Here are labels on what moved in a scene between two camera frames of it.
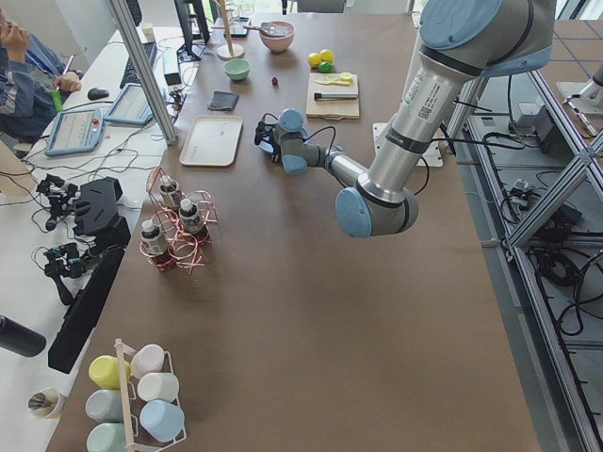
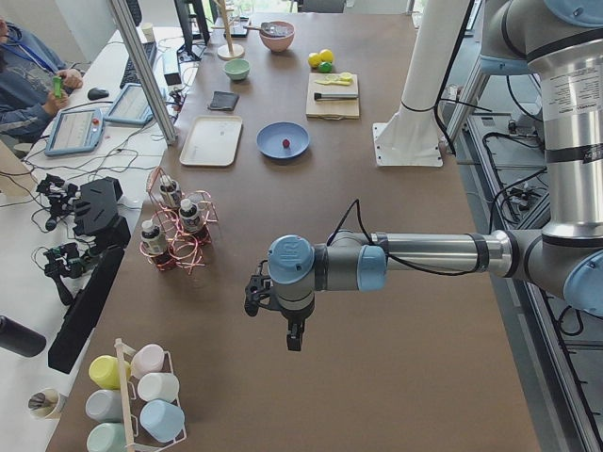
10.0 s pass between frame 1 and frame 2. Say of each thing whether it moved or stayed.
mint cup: stayed
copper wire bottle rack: stayed
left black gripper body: moved
